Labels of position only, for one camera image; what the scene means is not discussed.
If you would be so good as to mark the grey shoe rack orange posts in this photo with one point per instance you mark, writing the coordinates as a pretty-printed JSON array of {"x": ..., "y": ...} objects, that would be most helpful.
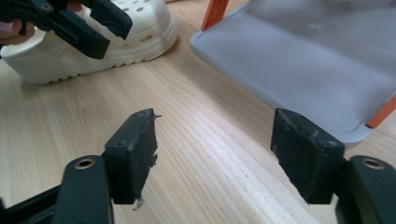
[{"x": 280, "y": 62}]

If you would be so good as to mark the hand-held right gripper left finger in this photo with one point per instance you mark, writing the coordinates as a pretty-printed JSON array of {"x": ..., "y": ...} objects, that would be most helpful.
[{"x": 132, "y": 155}]

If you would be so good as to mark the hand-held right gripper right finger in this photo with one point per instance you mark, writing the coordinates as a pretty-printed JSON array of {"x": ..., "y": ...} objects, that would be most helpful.
[{"x": 306, "y": 155}]

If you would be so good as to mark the cream clog shoe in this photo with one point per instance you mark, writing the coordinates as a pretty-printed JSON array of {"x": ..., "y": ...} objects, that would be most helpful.
[{"x": 140, "y": 46}]

